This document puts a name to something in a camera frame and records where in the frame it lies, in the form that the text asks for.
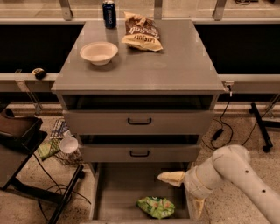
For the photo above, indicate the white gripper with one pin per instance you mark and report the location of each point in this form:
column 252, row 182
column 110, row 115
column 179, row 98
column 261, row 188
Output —
column 192, row 181

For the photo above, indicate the green rice chip bag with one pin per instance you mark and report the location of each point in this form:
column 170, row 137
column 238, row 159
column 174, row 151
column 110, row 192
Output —
column 156, row 207

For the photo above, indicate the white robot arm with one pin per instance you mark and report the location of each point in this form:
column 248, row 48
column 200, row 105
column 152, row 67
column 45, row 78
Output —
column 230, row 163

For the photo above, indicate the grey open bottom drawer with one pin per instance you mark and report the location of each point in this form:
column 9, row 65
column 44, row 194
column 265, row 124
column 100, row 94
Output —
column 118, row 187

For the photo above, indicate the grey drawer cabinet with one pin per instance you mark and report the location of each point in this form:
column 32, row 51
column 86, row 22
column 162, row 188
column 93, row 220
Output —
column 179, row 78

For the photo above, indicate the grey middle drawer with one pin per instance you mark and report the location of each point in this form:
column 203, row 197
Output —
column 140, row 152

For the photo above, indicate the grey top drawer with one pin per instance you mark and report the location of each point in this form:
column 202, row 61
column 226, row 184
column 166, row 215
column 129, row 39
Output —
column 142, row 123

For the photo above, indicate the brown chip bag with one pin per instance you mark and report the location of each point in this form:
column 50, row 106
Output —
column 141, row 33

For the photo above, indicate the black wheeled stand base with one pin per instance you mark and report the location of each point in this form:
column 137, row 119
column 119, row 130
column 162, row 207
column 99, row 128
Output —
column 263, row 125

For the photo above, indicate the white cup in basket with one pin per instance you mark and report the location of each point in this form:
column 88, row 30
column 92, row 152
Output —
column 68, row 144

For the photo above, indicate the white paper bowl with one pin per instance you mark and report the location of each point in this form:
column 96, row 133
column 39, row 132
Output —
column 99, row 53

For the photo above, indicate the black side table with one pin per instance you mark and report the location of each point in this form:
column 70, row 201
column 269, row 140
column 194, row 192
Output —
column 13, row 159

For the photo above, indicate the brown box on table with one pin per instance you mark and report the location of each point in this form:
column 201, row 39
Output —
column 17, row 132

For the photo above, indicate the black tape measure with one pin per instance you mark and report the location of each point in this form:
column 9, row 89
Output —
column 39, row 73

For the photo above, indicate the blue soda can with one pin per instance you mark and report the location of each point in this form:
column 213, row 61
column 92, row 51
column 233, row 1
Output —
column 109, row 13

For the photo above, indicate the wire waste basket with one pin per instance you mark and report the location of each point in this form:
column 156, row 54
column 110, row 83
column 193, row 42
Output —
column 52, row 147

